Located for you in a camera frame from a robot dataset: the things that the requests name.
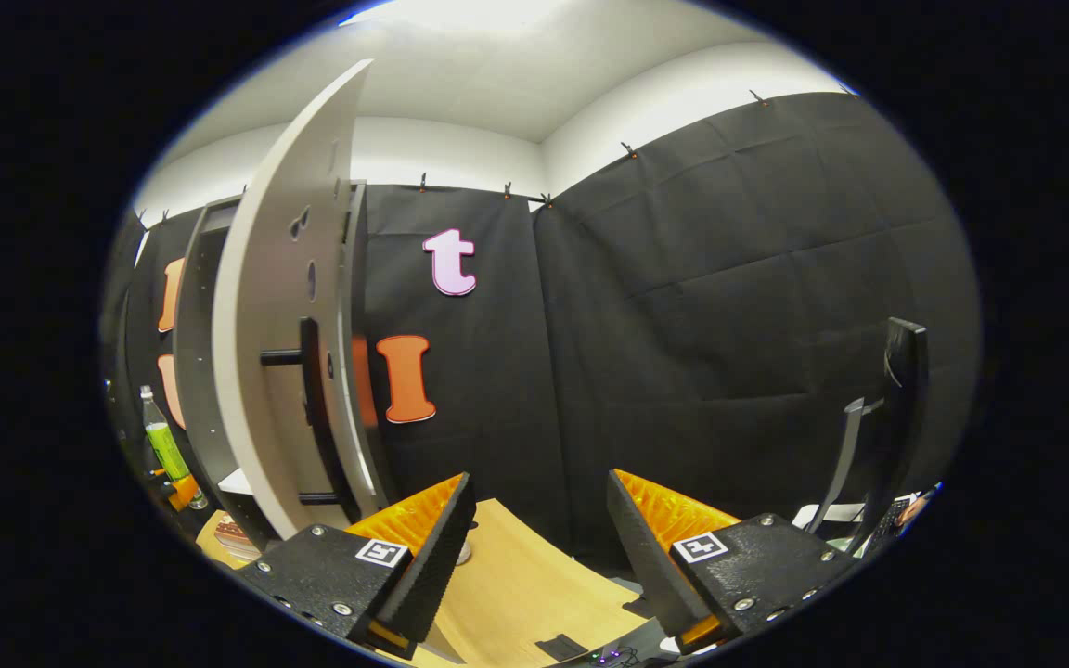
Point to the black backdrop cloth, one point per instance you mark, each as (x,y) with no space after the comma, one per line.
(683,325)

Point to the beige cabinet door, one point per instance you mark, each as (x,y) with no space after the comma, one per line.
(256,325)

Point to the black computer monitor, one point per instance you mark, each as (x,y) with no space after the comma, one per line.
(901,417)

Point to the green label plastic bottle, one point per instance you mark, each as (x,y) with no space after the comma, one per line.
(163,445)

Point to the dark grey cabinet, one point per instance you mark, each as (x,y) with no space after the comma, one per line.
(193,371)

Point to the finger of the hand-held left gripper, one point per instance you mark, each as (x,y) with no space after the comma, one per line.
(184,492)

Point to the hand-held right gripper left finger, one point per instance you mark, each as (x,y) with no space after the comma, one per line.
(432,557)

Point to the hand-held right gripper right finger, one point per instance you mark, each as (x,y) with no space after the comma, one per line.
(650,557)

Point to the black device with lights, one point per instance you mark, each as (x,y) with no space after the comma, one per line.
(613,657)

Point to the brown cover book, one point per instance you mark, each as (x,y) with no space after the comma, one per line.
(233,533)

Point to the black keyboard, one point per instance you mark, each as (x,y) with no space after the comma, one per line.
(889,521)

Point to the large ceiling light panel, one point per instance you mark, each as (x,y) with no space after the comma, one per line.
(460,9)

